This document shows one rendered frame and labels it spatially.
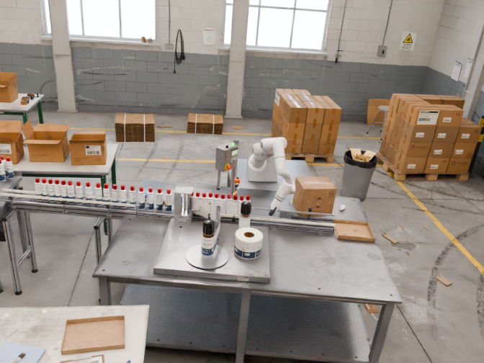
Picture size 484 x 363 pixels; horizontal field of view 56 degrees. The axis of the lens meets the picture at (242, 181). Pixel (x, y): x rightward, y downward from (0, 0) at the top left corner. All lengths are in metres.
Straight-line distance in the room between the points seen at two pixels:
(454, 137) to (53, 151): 5.46
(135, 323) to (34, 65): 7.08
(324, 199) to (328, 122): 3.37
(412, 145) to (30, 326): 5.61
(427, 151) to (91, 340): 5.64
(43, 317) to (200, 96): 6.69
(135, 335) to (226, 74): 6.83
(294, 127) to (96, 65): 4.03
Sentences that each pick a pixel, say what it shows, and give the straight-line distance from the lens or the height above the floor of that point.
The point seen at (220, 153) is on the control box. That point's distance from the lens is 3.57.
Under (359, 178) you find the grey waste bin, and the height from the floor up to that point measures 0.38.
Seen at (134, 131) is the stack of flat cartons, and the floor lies 0.18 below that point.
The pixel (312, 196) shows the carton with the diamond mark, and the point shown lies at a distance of 3.92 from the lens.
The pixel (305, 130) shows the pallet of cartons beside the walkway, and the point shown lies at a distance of 7.15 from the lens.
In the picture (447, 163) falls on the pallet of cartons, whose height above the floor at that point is 0.30.
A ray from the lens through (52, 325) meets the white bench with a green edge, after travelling 2.99.
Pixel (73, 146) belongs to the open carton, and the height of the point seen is 0.99.
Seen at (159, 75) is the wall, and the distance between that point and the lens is 9.01.
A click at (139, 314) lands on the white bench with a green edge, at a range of 2.97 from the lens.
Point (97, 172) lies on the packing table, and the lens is 4.80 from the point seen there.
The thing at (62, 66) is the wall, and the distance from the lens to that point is 9.20.
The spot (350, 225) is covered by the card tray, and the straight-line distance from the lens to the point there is 4.02.
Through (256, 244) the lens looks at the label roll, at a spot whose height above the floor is 1.00.
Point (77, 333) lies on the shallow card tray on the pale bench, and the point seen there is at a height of 0.80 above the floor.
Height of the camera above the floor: 2.79
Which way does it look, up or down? 26 degrees down
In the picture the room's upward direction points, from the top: 5 degrees clockwise
